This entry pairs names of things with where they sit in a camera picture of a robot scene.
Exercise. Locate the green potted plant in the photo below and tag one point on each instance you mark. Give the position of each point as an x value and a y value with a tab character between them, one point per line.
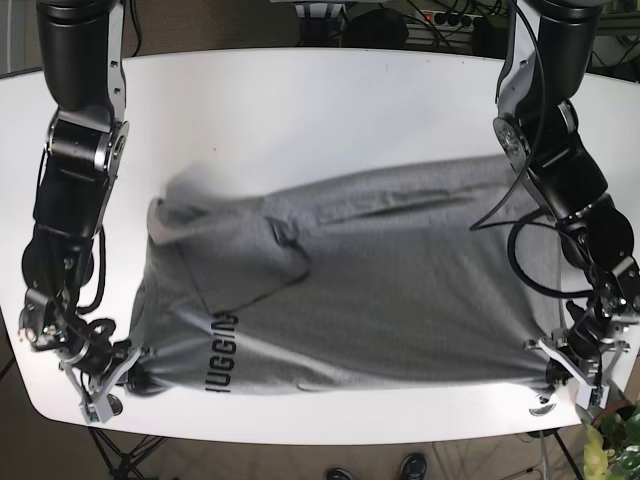
611	450

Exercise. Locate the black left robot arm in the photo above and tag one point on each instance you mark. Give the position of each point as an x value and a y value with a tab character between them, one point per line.
549	49

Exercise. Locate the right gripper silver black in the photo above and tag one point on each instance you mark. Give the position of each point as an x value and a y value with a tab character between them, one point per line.
94	374

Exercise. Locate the left silver table grommet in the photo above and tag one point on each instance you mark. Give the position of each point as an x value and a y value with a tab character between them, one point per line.
115	404

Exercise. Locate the silver table grommet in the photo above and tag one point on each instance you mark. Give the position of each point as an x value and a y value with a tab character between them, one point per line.
542	404
115	404

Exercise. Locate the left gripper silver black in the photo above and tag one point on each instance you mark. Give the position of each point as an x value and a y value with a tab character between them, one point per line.
585	361

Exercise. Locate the black folding table legs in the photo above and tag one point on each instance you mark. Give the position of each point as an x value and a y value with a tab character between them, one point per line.
125	465

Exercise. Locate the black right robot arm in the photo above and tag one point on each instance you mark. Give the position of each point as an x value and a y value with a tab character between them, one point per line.
81	49

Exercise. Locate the right silver table grommet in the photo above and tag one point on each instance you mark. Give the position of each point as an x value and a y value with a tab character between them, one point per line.
542	404

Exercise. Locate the light grey printed T-shirt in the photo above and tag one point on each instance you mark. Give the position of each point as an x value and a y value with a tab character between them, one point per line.
362	282

